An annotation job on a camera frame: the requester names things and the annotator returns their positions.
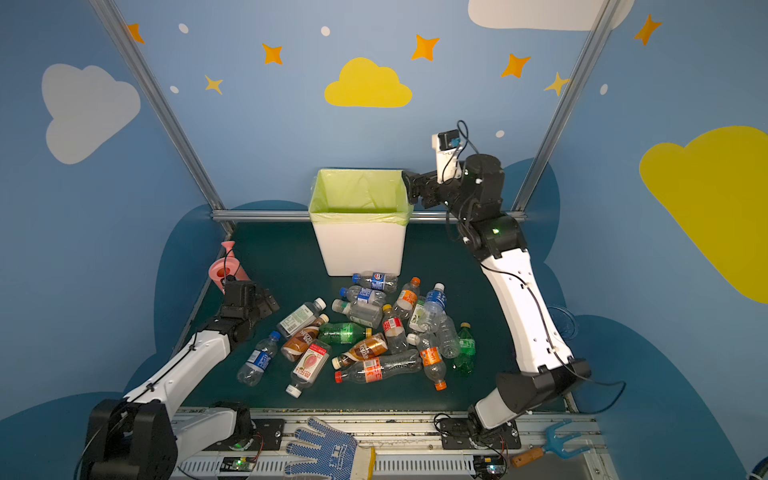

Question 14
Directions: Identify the pink watering can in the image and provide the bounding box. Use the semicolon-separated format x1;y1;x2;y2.
208;241;250;293

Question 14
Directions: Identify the aluminium frame left post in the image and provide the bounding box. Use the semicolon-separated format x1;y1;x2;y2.
89;0;226;211

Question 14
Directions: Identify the blue dotted work glove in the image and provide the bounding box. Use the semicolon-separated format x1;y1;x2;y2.
284;417;358;479

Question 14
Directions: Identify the green circuit board left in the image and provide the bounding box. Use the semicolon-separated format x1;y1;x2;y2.
219;457;255;473

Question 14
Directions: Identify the orange cap clear bottle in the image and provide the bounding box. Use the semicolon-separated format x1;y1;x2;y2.
392;277;421;322

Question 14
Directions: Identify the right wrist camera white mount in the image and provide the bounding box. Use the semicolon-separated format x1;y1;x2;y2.
432;129;461;184

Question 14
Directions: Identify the green soda bottle yellow cap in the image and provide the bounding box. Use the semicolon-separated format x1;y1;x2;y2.
318;322;373;345

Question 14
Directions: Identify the crumpled clear blue label bottle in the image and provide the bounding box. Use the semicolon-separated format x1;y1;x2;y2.
352;271;398;294

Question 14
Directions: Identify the clear ribbed white cap bottle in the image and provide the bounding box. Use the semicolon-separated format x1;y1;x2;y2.
435;313;461;359

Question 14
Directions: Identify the blue garden fork wooden handle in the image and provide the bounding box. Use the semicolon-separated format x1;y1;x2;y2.
511;419;591;468

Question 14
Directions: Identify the clear white cap wide bottle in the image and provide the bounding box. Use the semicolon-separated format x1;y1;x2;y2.
332;299;383;329

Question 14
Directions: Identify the square bottle pink guava label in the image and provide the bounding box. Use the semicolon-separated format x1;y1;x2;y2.
286;340;331;398

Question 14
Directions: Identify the yellow cap red label bottle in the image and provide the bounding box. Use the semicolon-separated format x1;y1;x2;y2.
381;304;409;354

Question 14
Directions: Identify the amber tea bottle white cap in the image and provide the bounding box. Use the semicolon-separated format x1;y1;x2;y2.
332;333;388;370

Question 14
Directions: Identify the white cap blue label bottle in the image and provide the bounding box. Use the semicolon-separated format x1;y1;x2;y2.
424;283;446;320

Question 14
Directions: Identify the circuit board right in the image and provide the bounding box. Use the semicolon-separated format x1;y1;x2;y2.
472;455;507;480

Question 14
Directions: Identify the white plastic trash bin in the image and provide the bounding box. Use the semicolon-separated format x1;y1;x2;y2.
312;222;406;277

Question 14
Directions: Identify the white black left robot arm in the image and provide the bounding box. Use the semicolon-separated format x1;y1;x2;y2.
73;277;279;479

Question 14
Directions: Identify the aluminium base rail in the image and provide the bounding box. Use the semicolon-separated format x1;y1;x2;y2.
171;409;618;479

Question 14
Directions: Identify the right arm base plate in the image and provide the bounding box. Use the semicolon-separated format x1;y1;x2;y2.
433;416;522;451

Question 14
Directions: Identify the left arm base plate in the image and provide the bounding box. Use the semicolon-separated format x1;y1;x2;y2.
205;418;286;455

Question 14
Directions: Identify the aluminium frame back rail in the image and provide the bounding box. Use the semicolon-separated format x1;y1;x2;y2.
211;209;527;224

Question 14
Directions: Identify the clear cola bottle red label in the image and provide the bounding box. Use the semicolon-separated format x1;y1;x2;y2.
334;349;422;384

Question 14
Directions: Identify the square bottle lime label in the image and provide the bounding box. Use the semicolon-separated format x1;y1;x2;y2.
408;296;430;334

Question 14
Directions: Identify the square bottle green label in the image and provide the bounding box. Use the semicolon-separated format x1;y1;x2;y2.
277;298;326;339

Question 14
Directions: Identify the aluminium frame right post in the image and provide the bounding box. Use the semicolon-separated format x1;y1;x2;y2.
510;0;622;220

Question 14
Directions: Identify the aluminium frame post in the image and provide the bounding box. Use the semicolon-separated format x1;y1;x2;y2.
89;0;226;211
510;0;622;220

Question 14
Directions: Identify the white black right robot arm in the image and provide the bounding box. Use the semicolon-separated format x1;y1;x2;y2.
402;154;591;433

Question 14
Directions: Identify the brown tea bottle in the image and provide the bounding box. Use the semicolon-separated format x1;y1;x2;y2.
281;314;329;362

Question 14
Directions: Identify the clear bottle blue label middle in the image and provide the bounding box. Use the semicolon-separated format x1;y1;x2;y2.
340;285;386;307

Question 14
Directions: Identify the small bottle orange label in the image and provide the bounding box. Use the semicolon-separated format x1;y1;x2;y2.
407;332;447;391

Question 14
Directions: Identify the green bin liner bag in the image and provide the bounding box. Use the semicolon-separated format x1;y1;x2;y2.
308;169;413;226

